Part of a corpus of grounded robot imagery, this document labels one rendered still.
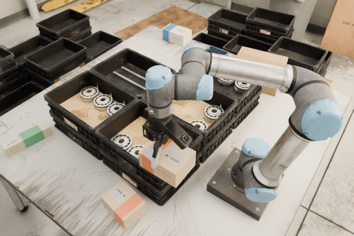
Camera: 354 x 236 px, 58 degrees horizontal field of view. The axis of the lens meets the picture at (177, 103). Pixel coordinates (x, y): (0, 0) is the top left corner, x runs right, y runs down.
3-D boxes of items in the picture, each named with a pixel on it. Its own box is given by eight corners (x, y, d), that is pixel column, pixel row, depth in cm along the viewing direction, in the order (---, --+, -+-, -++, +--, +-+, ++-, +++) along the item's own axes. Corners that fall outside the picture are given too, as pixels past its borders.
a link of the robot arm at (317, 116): (263, 176, 138) (338, 84, 101) (269, 209, 127) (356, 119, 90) (237, 171, 136) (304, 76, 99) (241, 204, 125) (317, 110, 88)
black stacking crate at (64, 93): (140, 115, 170) (139, 98, 163) (97, 148, 153) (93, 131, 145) (91, 86, 189) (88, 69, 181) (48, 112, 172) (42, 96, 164)
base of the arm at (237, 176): (268, 172, 150) (274, 159, 143) (255, 196, 141) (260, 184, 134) (239, 157, 156) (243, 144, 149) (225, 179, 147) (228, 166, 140)
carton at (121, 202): (102, 205, 142) (100, 196, 137) (124, 189, 149) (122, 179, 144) (125, 230, 134) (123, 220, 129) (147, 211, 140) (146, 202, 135)
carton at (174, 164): (195, 165, 116) (196, 151, 111) (175, 188, 109) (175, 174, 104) (160, 145, 123) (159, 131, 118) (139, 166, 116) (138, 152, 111)
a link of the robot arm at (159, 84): (174, 79, 87) (142, 79, 88) (174, 109, 94) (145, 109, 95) (175, 63, 93) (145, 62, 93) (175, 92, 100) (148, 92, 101)
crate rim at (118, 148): (204, 138, 145) (204, 134, 143) (160, 182, 127) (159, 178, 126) (139, 101, 164) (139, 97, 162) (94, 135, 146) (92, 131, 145)
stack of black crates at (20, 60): (47, 65, 322) (38, 34, 300) (67, 75, 309) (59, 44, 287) (11, 85, 298) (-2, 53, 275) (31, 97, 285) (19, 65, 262)
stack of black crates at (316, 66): (313, 93, 288) (328, 50, 259) (301, 111, 270) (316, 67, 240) (271, 77, 306) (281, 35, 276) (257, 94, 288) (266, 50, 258)
